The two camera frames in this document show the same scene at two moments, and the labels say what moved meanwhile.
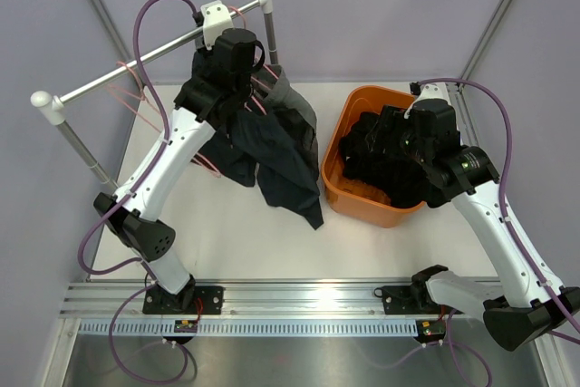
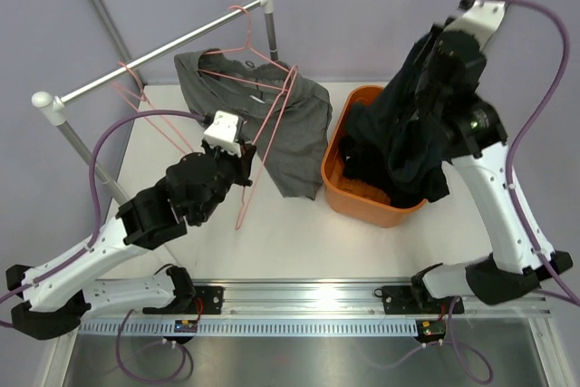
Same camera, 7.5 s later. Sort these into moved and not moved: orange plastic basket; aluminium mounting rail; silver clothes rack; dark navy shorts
Moved: dark navy shorts
Not moved: silver clothes rack; orange plastic basket; aluminium mounting rail
